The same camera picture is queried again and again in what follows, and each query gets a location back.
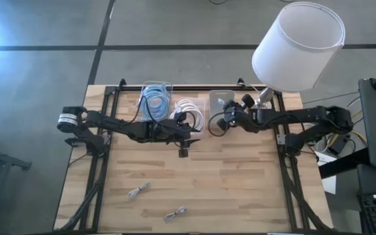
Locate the tall clear plastic bin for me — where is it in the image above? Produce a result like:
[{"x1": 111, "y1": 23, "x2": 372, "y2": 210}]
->
[{"x1": 138, "y1": 80, "x2": 174, "y2": 123}]

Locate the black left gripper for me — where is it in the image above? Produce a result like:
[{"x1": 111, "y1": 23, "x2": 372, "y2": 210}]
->
[{"x1": 148, "y1": 112, "x2": 202, "y2": 149}]

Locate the black crossbar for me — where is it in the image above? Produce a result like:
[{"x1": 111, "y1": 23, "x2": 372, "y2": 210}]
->
[{"x1": 318, "y1": 148, "x2": 371, "y2": 180}]

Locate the white plastic bin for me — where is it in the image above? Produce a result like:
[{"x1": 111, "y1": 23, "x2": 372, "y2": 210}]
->
[{"x1": 208, "y1": 89, "x2": 236, "y2": 127}]

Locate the black metal stand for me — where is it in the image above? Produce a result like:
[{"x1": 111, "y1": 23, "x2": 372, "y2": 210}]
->
[{"x1": 0, "y1": 129, "x2": 33, "y2": 235}]

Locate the yellow cable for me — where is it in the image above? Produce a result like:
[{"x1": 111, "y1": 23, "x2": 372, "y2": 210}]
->
[{"x1": 330, "y1": 110, "x2": 368, "y2": 146}]

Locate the black metal table frame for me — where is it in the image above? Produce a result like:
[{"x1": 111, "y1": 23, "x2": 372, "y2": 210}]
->
[{"x1": 54, "y1": 78, "x2": 336, "y2": 234}]

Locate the white lamp shade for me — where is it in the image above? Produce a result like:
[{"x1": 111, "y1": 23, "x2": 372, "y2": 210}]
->
[{"x1": 251, "y1": 1, "x2": 346, "y2": 93}]

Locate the black power box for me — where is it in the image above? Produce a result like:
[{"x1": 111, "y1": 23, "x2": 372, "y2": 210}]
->
[{"x1": 326, "y1": 133, "x2": 351, "y2": 156}]

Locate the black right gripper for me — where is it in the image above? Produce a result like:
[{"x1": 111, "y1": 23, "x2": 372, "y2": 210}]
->
[{"x1": 224, "y1": 99, "x2": 253, "y2": 130}]

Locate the low clear plastic bin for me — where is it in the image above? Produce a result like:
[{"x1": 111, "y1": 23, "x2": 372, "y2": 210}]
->
[{"x1": 170, "y1": 96, "x2": 207, "y2": 135}]

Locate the right camera black cable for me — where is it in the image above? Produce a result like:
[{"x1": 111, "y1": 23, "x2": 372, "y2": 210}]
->
[{"x1": 208, "y1": 110, "x2": 230, "y2": 137}]

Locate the short purple braided cable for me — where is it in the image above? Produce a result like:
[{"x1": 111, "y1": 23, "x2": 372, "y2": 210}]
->
[{"x1": 163, "y1": 206, "x2": 189, "y2": 223}]

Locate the white paper sheet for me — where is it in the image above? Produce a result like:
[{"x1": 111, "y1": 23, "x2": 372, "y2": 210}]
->
[{"x1": 315, "y1": 151, "x2": 337, "y2": 195}]

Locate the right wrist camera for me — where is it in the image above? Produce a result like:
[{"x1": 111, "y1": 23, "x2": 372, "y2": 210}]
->
[{"x1": 216, "y1": 117, "x2": 230, "y2": 131}]

